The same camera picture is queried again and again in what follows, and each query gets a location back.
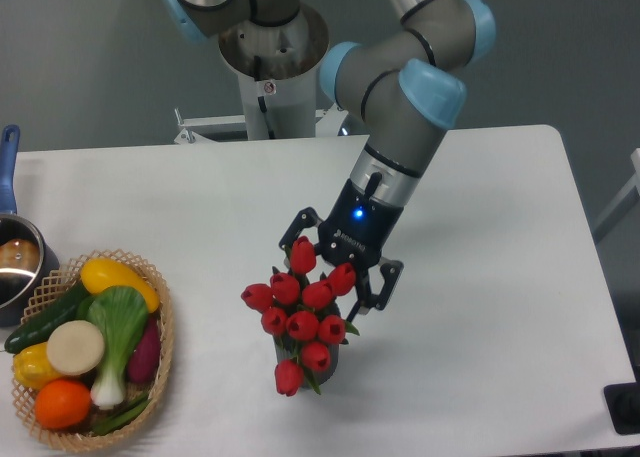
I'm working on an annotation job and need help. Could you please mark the green bean pods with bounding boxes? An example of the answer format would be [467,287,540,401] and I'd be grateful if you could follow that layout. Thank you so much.
[91,393,149,436]

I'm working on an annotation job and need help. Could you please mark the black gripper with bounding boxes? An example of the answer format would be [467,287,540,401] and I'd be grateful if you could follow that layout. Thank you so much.
[278,177,404,323]

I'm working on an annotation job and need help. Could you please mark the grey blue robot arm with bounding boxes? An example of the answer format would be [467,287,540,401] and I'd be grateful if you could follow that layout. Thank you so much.
[163,0,496,314]

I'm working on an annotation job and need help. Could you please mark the black device at edge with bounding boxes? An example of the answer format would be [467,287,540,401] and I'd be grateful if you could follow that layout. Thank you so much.
[603,382,639,435]

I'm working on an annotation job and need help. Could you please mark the red tulip bouquet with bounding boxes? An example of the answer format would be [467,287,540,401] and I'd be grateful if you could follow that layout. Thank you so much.
[240,235,361,397]

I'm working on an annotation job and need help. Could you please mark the orange fruit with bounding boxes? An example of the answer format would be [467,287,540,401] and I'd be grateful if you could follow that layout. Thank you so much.
[34,379,91,430]

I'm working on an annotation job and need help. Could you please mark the blue handled saucepan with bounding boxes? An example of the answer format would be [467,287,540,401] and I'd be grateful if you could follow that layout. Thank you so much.
[1,124,59,328]

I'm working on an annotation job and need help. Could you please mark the yellow squash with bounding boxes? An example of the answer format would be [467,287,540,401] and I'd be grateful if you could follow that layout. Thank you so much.
[80,258,160,313]

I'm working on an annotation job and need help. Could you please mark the purple sweet potato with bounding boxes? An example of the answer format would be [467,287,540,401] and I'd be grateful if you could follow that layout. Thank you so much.
[126,317,161,384]

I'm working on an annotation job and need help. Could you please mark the green cucumber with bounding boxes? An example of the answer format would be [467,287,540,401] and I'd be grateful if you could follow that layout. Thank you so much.
[4,283,90,354]

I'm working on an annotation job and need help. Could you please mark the white frame at right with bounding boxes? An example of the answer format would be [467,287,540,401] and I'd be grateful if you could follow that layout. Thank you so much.
[592,148,639,245]

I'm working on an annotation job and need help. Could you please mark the dark grey ribbed vase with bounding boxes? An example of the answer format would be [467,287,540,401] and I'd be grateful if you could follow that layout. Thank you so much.
[273,303,346,396]

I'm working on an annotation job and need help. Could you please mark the yellow bell pepper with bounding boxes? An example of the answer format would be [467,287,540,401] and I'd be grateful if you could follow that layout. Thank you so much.
[13,342,63,390]

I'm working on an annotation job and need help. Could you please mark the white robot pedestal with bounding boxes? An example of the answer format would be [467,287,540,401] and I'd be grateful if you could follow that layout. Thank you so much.
[174,4,348,144]

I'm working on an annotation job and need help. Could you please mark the green bok choy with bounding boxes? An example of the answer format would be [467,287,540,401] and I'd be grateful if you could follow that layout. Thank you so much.
[87,286,149,410]

